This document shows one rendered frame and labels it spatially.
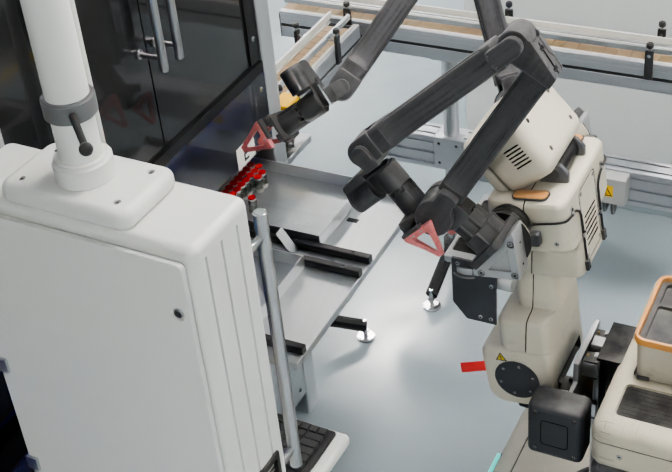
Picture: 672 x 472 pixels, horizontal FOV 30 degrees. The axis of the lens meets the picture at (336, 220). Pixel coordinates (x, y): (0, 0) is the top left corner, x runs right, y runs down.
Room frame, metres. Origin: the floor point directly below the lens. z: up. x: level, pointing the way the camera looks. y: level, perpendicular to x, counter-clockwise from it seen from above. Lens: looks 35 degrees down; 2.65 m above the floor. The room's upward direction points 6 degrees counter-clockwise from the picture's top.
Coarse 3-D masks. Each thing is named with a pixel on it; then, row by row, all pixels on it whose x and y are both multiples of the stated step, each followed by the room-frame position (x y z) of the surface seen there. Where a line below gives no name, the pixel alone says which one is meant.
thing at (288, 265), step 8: (272, 248) 2.39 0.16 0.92; (256, 256) 2.41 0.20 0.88; (280, 256) 2.38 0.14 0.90; (288, 256) 2.37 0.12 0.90; (296, 256) 2.36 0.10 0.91; (256, 264) 2.38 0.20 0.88; (280, 264) 2.37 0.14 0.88; (288, 264) 2.37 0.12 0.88; (296, 264) 2.32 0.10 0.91; (304, 264) 2.35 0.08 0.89; (256, 272) 2.35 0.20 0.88; (280, 272) 2.34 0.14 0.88; (288, 272) 2.29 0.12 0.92; (296, 272) 2.32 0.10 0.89; (280, 280) 2.31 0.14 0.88; (288, 280) 2.28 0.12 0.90; (280, 288) 2.25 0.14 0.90; (264, 296) 2.26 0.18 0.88; (280, 296) 2.25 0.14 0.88; (264, 304) 2.19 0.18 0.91; (264, 312) 2.18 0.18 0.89
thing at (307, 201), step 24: (264, 168) 2.79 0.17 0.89; (288, 168) 2.75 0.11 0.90; (312, 168) 2.72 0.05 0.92; (264, 192) 2.68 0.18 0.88; (288, 192) 2.67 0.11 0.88; (312, 192) 2.66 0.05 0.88; (336, 192) 2.65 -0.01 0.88; (288, 216) 2.57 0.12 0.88; (312, 216) 2.55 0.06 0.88; (336, 216) 2.50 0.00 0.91; (312, 240) 2.43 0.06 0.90
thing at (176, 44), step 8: (168, 0) 2.39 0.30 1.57; (168, 8) 2.40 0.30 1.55; (168, 16) 2.40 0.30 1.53; (176, 16) 2.40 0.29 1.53; (176, 24) 2.40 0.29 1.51; (176, 32) 2.40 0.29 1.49; (152, 40) 2.43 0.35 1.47; (176, 40) 2.39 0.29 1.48; (176, 48) 2.40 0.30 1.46; (176, 56) 2.40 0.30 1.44
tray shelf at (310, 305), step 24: (360, 216) 2.54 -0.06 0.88; (384, 216) 2.53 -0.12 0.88; (336, 240) 2.45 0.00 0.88; (360, 240) 2.44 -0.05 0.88; (384, 240) 2.43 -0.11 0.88; (360, 264) 2.34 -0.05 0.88; (288, 288) 2.28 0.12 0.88; (312, 288) 2.27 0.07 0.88; (336, 288) 2.26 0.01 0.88; (288, 312) 2.19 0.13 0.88; (312, 312) 2.18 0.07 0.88; (336, 312) 2.18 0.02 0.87; (288, 336) 2.11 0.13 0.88; (312, 336) 2.10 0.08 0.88; (288, 360) 2.03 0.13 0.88
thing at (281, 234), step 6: (282, 228) 2.44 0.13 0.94; (276, 234) 2.42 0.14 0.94; (282, 234) 2.43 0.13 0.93; (282, 240) 2.41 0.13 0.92; (288, 240) 2.42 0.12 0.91; (288, 246) 2.41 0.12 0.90; (294, 246) 2.42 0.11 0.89; (294, 252) 2.41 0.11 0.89; (300, 252) 2.41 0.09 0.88; (306, 252) 2.41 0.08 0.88; (312, 252) 2.41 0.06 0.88; (324, 258) 2.38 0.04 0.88; (330, 258) 2.37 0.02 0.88
